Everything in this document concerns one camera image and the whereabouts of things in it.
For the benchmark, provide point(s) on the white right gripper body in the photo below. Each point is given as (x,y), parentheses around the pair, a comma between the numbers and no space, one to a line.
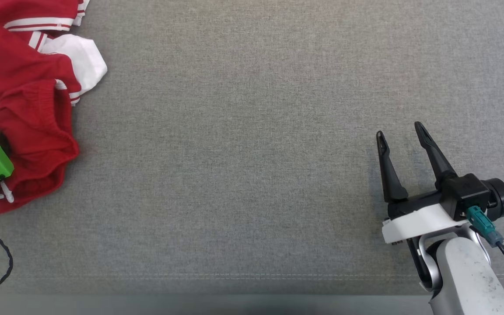
(418,221)

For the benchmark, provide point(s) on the red shorts with white stripe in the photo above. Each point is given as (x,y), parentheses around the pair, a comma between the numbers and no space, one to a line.
(33,131)

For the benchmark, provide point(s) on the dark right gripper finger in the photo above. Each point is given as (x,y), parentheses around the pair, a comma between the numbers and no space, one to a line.
(390,175)
(435,159)

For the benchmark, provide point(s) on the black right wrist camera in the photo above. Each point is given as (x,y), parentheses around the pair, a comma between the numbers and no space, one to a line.
(470,190)

